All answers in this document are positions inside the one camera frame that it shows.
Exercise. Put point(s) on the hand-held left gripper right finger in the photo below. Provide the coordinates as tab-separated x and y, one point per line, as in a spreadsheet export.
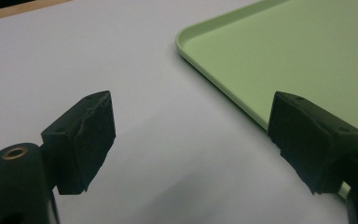
310	140

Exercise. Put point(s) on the white table sheet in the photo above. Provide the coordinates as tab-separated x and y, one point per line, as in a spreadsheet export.
105	46

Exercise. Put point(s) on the light green tray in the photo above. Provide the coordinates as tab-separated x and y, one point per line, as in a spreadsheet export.
292	46

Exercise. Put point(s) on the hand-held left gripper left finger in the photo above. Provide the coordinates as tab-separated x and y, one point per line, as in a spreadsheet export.
84	143

